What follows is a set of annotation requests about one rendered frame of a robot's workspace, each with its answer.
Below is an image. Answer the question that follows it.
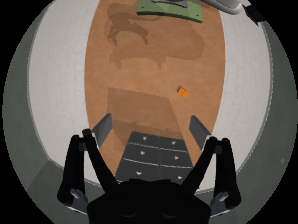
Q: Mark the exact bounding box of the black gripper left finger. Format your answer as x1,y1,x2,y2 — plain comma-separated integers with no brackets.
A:
57,113,138,217

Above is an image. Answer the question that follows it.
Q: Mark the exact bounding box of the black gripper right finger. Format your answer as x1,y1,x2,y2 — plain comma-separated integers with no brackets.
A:
161,115,241,218

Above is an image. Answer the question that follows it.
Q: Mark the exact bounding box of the dark grey drawer front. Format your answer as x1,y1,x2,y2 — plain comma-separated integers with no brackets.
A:
123,144,158,165
116,160,158,182
160,149,192,168
160,137,187,152
129,132,158,148
160,167,192,185

